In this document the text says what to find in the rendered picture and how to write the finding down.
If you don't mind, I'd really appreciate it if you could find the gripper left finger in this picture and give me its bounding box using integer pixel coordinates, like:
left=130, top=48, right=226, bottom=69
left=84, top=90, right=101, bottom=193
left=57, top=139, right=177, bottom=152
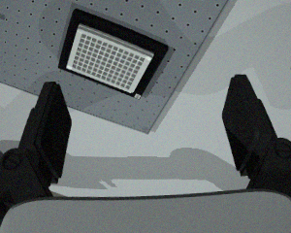
left=0, top=82, right=72, bottom=224

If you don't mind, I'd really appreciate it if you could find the grey flat base plate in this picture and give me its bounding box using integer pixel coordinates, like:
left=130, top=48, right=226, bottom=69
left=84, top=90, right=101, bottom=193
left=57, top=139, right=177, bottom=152
left=0, top=0, right=230, bottom=134

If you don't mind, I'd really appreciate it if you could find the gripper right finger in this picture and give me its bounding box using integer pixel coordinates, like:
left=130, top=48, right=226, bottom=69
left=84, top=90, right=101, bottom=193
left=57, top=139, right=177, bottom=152
left=222, top=75, right=291, bottom=197

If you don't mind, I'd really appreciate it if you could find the black flat square pad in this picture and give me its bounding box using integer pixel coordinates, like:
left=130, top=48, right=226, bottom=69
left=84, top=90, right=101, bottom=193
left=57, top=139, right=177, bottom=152
left=58, top=9, right=169, bottom=99

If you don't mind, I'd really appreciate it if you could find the white well plate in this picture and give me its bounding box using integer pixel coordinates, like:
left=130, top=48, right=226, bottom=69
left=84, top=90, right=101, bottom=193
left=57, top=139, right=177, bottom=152
left=67, top=24, right=154, bottom=93

